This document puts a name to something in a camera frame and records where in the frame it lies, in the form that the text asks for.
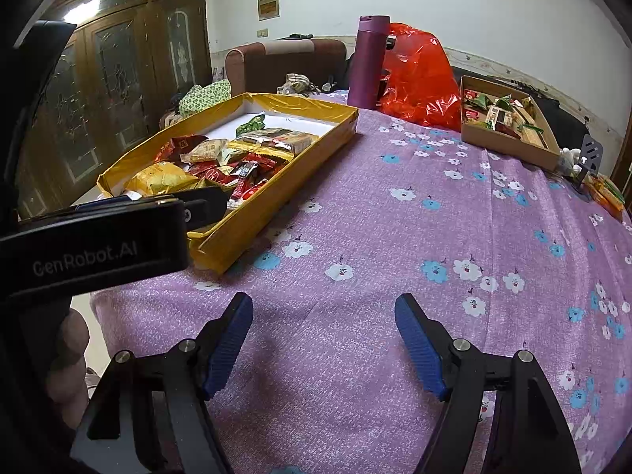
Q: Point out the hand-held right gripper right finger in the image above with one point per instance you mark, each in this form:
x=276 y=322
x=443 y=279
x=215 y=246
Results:
x=419 y=345

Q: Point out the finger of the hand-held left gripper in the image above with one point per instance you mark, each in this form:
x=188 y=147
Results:
x=108 y=202
x=207 y=210

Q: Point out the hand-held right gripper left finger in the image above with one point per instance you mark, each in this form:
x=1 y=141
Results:
x=227 y=350

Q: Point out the clear cracker packet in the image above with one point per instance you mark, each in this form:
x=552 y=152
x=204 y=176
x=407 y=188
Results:
x=207 y=150

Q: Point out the large clear biscuit pack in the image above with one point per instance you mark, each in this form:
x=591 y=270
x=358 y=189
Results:
x=276 y=142

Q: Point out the yellow cardboard tray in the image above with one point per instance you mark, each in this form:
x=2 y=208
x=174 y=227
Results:
x=301 y=113

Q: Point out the person's left hand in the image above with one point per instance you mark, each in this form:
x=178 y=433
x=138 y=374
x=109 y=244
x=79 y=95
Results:
x=71 y=365

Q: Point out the long red gold-lettered packet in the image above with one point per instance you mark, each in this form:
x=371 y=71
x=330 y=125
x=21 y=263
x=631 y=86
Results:
x=210 y=174

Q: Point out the small red black-label packet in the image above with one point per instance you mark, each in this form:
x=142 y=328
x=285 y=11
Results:
x=242 y=185

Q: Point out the gold foil snack packet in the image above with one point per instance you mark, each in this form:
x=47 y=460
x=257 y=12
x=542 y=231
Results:
x=158 y=180

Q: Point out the small red snack packet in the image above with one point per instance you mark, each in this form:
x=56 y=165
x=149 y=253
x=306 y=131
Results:
x=262 y=168

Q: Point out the checked blanket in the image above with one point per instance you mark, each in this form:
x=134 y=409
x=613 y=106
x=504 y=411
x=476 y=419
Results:
x=170 y=118

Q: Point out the green cloth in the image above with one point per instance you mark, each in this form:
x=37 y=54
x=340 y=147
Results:
x=207 y=96

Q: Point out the purple floral tablecloth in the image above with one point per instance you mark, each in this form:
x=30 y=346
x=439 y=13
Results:
x=395 y=232

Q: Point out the wooden wardrobe with glass doors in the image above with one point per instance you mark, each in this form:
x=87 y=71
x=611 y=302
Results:
x=118 y=74

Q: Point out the patterned cloth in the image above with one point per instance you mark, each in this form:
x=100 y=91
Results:
x=296 y=84

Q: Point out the brown armchair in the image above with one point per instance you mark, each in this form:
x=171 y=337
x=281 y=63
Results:
x=266 y=64

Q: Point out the purple insulated bottle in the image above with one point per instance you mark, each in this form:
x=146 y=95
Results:
x=368 y=64

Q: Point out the brown cardboard box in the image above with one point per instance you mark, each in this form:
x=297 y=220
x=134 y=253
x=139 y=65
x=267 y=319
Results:
x=503 y=140

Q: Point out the orange snack bar packet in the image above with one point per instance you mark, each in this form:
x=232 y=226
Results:
x=603 y=203
x=611 y=188

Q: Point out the white plastic bag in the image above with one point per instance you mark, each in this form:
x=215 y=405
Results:
x=570 y=160

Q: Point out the pile of assorted snack packets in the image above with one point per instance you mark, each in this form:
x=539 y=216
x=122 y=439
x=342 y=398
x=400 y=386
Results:
x=498 y=116

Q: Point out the red plastic bag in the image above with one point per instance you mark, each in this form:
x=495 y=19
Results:
x=424 y=79

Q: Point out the grey phone stand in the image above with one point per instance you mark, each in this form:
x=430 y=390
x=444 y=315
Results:
x=592 y=150

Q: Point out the wooden display cabinet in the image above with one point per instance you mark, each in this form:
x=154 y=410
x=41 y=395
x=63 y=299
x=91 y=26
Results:
x=623 y=168

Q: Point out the yellow wall sign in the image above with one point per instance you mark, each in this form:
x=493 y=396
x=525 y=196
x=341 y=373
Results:
x=268 y=7

